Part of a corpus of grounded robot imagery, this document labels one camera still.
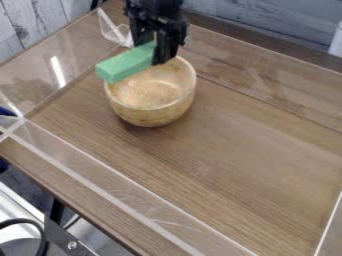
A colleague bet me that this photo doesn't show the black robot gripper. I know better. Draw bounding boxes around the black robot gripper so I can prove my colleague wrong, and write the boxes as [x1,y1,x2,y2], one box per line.
[124,0,187,65]

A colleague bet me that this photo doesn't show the green rectangular block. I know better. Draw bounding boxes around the green rectangular block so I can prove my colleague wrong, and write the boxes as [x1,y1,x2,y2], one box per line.
[94,42,155,84]

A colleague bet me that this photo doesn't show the light wooden bowl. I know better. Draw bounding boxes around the light wooden bowl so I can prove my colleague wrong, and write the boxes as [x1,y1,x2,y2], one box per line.
[104,56,197,127]

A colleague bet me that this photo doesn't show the black table leg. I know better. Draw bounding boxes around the black table leg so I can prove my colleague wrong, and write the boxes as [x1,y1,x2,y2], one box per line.
[49,199,65,225]

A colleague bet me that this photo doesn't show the clear acrylic tray enclosure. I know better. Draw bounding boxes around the clear acrylic tray enclosure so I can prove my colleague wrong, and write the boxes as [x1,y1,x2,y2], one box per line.
[0,13,342,256]

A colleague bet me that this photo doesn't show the black cable lower left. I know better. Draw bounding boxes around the black cable lower left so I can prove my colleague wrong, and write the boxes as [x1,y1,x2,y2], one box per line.
[0,218,50,256]

